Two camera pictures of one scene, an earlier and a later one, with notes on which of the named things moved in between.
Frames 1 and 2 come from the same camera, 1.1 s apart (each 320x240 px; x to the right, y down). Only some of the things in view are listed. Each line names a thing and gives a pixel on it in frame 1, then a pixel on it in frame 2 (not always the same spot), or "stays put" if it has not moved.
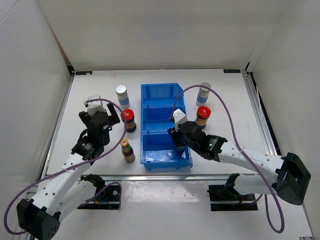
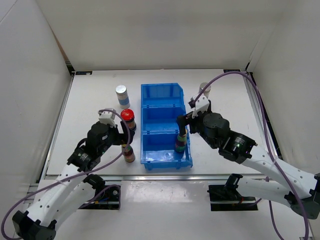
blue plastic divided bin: (158, 151) stays put
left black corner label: (83, 72) stays put
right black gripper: (175, 136) -> (183, 121)
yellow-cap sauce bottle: (127, 150) stays put
